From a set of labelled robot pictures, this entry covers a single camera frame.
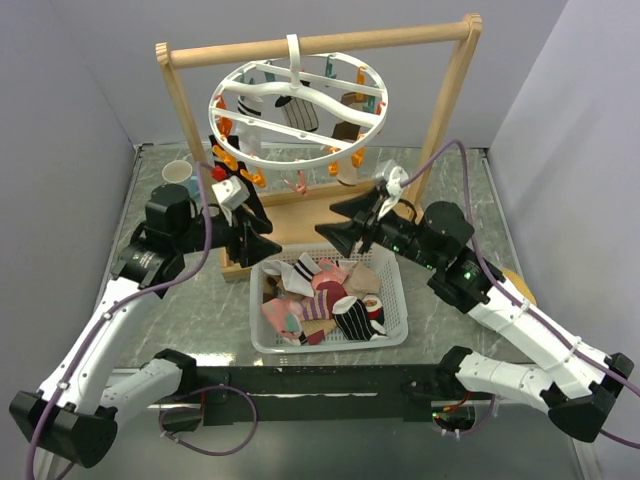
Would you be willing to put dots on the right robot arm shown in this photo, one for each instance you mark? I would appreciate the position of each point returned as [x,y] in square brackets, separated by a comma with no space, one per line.
[574,384]

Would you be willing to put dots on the white round clip hanger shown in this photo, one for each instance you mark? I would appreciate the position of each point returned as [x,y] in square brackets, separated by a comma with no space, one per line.
[339,111]

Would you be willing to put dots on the white plastic laundry basket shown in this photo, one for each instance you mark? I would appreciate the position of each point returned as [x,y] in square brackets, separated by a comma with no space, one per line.
[384,264]

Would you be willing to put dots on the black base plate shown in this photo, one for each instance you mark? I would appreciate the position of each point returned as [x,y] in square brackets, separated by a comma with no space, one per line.
[319,393]

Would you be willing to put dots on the black white striped sock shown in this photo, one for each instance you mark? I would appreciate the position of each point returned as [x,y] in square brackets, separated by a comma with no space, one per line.
[298,113]

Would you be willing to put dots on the orange clothes peg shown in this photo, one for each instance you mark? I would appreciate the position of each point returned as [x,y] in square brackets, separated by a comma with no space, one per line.
[333,168]
[256,178]

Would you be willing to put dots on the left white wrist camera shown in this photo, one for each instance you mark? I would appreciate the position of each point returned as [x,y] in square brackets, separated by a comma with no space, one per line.
[230,193]

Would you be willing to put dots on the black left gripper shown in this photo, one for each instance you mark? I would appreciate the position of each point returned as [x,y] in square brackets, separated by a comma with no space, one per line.
[253,247]

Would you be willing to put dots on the beige folded sock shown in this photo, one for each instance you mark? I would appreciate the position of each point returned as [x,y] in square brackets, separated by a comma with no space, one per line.
[362,281]

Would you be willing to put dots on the red santa sock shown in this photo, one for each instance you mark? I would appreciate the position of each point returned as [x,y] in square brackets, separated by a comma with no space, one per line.
[374,308]

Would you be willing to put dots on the yellow dish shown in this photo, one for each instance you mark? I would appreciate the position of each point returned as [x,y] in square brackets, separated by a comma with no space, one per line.
[519,284]

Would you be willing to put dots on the pink sock left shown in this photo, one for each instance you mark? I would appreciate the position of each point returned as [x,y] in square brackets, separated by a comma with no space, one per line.
[282,315]

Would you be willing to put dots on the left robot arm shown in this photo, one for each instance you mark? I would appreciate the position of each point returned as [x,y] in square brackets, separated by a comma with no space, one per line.
[75,414]

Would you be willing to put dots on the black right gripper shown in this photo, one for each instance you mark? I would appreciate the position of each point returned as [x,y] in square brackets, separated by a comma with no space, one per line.
[345,235]

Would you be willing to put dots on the aluminium rail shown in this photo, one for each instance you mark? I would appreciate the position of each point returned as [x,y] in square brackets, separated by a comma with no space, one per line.
[162,376]

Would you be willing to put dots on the purple striped sock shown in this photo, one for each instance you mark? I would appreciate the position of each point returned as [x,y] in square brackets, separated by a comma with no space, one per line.
[317,317]

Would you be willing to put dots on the pink clothes peg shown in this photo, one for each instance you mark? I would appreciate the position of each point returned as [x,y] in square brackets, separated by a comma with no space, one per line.
[299,185]

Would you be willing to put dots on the black sock white stripes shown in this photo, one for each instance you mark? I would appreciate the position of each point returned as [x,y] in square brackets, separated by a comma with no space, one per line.
[222,172]

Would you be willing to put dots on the wooden hanger stand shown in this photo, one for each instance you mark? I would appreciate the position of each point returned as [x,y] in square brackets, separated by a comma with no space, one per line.
[464,35]

